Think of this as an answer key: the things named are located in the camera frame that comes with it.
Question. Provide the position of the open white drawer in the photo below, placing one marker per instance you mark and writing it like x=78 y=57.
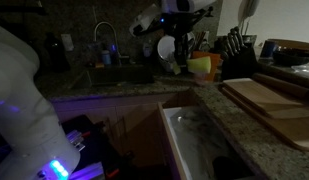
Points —
x=196 y=149

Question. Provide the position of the blue white soap bottle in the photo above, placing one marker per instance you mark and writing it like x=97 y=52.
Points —
x=106 y=58

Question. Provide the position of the black knife block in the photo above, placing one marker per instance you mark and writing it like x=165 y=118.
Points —
x=241 y=65

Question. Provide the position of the wooden rolling pin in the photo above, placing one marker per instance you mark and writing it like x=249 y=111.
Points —
x=283 y=86

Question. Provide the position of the blue mug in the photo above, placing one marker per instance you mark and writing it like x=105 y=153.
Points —
x=268 y=48

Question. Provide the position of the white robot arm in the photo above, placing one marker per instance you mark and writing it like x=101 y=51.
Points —
x=40 y=149

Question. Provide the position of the lower wooden cutting board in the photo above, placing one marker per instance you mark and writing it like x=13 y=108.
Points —
x=293 y=131

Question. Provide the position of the wall outlet plate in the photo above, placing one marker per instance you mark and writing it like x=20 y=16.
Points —
x=67 y=42

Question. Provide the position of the white dish rack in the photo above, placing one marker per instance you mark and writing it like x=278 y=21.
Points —
x=167 y=65

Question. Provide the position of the large white plate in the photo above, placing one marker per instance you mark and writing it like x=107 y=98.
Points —
x=166 y=48

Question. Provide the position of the yellow green sponge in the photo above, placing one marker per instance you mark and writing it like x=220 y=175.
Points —
x=198 y=65

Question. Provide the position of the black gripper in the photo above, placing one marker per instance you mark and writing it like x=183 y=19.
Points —
x=178 y=26

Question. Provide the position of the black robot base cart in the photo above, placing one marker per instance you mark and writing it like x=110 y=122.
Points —
x=99 y=159

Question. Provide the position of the stainless steel sink basin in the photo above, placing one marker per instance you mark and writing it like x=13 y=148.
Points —
x=114 y=76

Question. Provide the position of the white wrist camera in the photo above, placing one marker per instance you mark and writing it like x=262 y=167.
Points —
x=144 y=19

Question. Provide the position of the curved chrome faucet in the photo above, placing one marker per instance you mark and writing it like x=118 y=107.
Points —
x=107 y=31

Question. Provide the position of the dark bottle by wall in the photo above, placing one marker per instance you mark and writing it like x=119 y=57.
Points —
x=56 y=52

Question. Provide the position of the light wooden cutting board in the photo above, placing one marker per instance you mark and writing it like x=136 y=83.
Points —
x=273 y=104

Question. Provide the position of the orange plastic cup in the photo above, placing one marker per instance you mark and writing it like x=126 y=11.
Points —
x=215 y=59

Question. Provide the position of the dark bowl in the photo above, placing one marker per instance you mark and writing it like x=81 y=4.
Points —
x=291 y=57

